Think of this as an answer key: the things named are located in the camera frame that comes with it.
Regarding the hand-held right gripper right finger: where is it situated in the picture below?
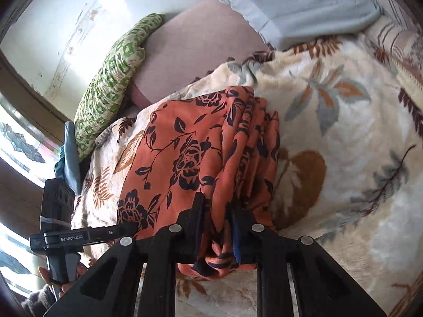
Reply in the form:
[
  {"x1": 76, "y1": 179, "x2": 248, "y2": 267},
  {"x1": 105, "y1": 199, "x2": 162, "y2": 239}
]
[{"x1": 231, "y1": 205, "x2": 387, "y2": 317}]

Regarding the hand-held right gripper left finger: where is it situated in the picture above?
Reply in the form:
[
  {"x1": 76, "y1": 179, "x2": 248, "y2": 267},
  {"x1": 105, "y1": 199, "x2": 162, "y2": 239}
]
[{"x1": 43, "y1": 192, "x2": 213, "y2": 317}]

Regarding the orange floral garment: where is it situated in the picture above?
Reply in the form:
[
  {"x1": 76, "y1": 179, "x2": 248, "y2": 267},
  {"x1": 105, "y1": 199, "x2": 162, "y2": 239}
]
[{"x1": 116, "y1": 86, "x2": 281, "y2": 278}]

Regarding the person's left forearm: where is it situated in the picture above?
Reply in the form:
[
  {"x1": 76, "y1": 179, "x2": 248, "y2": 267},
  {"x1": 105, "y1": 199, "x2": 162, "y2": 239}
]
[{"x1": 20, "y1": 282, "x2": 65, "y2": 313}]

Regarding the person's left hand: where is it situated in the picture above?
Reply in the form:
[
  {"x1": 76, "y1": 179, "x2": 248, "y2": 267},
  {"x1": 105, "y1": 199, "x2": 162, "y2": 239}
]
[{"x1": 38, "y1": 254, "x2": 88, "y2": 292}]

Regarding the blue cloth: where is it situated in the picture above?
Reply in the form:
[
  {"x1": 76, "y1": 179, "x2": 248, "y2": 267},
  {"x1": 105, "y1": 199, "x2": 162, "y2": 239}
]
[{"x1": 54, "y1": 120, "x2": 82, "y2": 196}]

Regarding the green patterned pillow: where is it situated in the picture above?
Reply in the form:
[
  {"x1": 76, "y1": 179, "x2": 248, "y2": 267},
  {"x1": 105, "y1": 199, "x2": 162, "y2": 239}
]
[{"x1": 73, "y1": 13, "x2": 166, "y2": 161}]

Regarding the cream floral fleece blanket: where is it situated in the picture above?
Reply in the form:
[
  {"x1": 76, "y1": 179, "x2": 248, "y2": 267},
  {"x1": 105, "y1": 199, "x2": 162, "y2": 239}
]
[{"x1": 71, "y1": 16, "x2": 423, "y2": 317}]

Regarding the mauve bed sheet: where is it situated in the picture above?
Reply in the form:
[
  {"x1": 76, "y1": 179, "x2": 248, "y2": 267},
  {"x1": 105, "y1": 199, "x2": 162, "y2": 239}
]
[{"x1": 127, "y1": 0, "x2": 275, "y2": 111}]

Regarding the light blue pillow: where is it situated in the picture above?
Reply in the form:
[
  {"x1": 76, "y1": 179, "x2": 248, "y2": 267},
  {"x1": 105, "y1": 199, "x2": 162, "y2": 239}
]
[{"x1": 193, "y1": 0, "x2": 384, "y2": 52}]

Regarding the striped cloth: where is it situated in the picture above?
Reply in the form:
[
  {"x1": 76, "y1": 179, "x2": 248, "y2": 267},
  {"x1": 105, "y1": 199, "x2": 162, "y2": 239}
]
[{"x1": 344, "y1": 0, "x2": 423, "y2": 83}]

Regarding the wooden window frame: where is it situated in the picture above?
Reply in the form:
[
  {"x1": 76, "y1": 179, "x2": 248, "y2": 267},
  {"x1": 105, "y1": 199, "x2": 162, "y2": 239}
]
[{"x1": 0, "y1": 51, "x2": 68, "y2": 124}]

